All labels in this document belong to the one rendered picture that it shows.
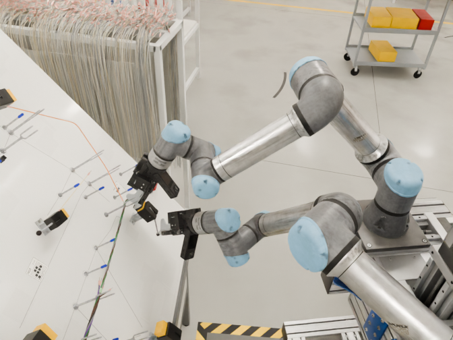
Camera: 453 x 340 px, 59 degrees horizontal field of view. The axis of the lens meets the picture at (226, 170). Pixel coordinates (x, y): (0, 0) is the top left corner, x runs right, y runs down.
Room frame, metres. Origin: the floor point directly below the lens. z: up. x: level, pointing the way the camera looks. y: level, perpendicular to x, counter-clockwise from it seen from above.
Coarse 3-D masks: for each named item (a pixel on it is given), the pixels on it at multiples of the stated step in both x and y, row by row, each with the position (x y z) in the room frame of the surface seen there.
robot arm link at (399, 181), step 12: (384, 168) 0.99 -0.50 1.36; (396, 168) 0.96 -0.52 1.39; (408, 168) 0.96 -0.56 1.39; (420, 168) 0.97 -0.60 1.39; (384, 180) 0.95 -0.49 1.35; (396, 180) 0.92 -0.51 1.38; (408, 180) 0.91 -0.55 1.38; (420, 180) 0.92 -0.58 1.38; (384, 192) 0.93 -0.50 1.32; (396, 192) 0.90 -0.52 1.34; (408, 192) 0.90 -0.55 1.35; (384, 204) 0.92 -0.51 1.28; (396, 204) 0.90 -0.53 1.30; (408, 204) 0.90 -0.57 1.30
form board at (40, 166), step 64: (0, 64) 1.11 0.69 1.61; (0, 128) 0.91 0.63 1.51; (64, 128) 1.09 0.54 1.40; (0, 192) 0.74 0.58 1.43; (128, 192) 1.06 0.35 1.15; (0, 256) 0.59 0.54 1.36; (64, 256) 0.69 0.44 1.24; (128, 256) 0.82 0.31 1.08; (0, 320) 0.46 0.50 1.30; (64, 320) 0.53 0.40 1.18; (128, 320) 0.63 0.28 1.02
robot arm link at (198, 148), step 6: (192, 138) 0.98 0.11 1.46; (198, 138) 0.99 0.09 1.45; (192, 144) 0.96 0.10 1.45; (198, 144) 0.97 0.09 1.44; (204, 144) 0.98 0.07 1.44; (210, 144) 0.99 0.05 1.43; (192, 150) 0.95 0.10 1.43; (198, 150) 0.95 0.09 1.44; (204, 150) 0.95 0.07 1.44; (210, 150) 0.96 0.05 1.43; (216, 150) 0.98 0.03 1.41; (186, 156) 0.95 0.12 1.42; (192, 156) 0.94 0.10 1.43; (198, 156) 0.92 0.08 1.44; (204, 156) 0.92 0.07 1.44; (210, 156) 0.93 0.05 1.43
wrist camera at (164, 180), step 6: (156, 174) 0.95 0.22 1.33; (162, 174) 0.96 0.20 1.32; (168, 174) 0.99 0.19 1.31; (156, 180) 0.95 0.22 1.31; (162, 180) 0.95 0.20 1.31; (168, 180) 0.96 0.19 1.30; (162, 186) 0.95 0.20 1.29; (168, 186) 0.94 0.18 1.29; (174, 186) 0.96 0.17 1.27; (168, 192) 0.94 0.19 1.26; (174, 192) 0.95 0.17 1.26
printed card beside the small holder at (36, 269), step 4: (32, 260) 0.63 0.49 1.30; (36, 260) 0.63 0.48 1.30; (32, 264) 0.62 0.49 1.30; (36, 264) 0.62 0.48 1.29; (40, 264) 0.63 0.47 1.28; (44, 264) 0.64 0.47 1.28; (28, 268) 0.60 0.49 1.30; (32, 268) 0.61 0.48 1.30; (36, 268) 0.61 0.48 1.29; (40, 268) 0.62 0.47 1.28; (44, 268) 0.63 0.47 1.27; (28, 272) 0.59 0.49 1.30; (32, 272) 0.60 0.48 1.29; (36, 272) 0.61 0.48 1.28; (40, 272) 0.61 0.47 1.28; (44, 272) 0.62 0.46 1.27; (32, 276) 0.59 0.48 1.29; (36, 276) 0.60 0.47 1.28; (40, 276) 0.60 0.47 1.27; (40, 280) 0.59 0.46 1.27
